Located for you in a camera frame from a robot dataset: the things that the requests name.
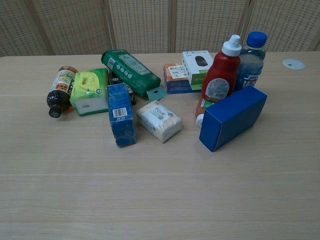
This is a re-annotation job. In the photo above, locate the dark green wipes pack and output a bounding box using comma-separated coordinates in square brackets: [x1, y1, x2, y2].
[100, 49, 167, 102]

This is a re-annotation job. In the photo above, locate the orange blue tissue pack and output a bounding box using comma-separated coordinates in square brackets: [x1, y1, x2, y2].
[163, 62, 202, 95]

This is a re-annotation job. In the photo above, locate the white Face tissue pack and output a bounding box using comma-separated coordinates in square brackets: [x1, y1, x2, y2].
[136, 100, 183, 144]

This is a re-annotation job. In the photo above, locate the dark tea bottle black cap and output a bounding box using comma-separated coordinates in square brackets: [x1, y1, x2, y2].
[46, 65, 79, 119]

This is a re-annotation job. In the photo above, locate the round grey table grommet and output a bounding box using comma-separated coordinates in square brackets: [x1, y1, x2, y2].
[282, 58, 306, 71]

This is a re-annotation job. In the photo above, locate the woven folding screen wooden frame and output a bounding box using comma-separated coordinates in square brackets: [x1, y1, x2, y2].
[0, 0, 320, 58]

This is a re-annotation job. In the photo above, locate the clear drink bottle blue cap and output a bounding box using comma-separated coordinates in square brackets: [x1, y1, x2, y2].
[233, 31, 268, 92]

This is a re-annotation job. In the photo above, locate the plain blue cardboard box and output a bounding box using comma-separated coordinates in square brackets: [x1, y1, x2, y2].
[198, 84, 268, 153]

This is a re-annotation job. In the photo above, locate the white mouse box green edge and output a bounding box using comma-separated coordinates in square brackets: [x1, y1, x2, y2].
[181, 50, 215, 91]

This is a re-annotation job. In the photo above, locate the green yellow tissue pack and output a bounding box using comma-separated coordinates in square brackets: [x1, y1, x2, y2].
[69, 67, 110, 117]

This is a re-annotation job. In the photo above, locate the orange bottle white cap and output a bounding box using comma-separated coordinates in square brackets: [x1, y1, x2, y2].
[194, 97, 215, 129]

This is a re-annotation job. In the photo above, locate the black small box white lettering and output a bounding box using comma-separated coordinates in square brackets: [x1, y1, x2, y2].
[108, 69, 137, 106]

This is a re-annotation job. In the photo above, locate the red ketchup bottle white cap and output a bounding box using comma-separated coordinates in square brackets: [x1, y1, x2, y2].
[200, 34, 242, 103]

